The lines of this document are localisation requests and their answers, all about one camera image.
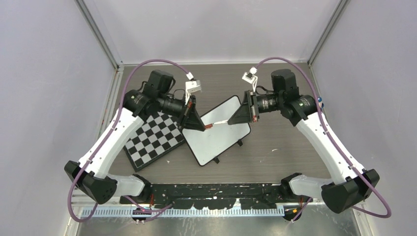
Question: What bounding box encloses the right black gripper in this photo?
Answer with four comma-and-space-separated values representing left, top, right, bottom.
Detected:
229, 89, 284, 124

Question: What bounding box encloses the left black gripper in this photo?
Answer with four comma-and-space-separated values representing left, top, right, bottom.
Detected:
158, 92, 205, 130

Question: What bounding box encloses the red white marker pen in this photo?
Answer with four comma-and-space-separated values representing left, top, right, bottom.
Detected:
205, 120, 228, 129

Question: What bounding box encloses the white whiteboard black frame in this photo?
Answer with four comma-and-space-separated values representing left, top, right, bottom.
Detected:
182, 95, 251, 166

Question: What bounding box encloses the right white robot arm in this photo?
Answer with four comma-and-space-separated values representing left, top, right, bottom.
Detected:
228, 68, 380, 213

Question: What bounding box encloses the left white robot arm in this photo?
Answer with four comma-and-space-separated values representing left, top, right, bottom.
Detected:
64, 70, 206, 205

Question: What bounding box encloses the black white chessboard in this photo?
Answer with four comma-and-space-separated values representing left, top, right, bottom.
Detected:
123, 113, 185, 172

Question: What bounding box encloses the blue red toy car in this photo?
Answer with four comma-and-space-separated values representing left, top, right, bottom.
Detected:
317, 97, 324, 110

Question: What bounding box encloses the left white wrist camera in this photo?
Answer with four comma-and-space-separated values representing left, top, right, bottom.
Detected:
185, 72, 202, 104

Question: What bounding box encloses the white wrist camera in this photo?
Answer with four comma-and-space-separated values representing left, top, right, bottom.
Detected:
185, 72, 202, 104
242, 67, 258, 93

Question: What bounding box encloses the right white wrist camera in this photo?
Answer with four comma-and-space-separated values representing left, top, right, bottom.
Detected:
242, 67, 258, 93

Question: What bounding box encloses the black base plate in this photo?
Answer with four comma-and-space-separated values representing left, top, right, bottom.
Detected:
130, 183, 308, 210

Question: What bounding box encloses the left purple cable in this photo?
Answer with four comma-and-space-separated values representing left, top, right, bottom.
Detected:
67, 59, 193, 223

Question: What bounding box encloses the slotted cable duct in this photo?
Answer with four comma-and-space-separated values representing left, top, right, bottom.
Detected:
93, 206, 285, 218

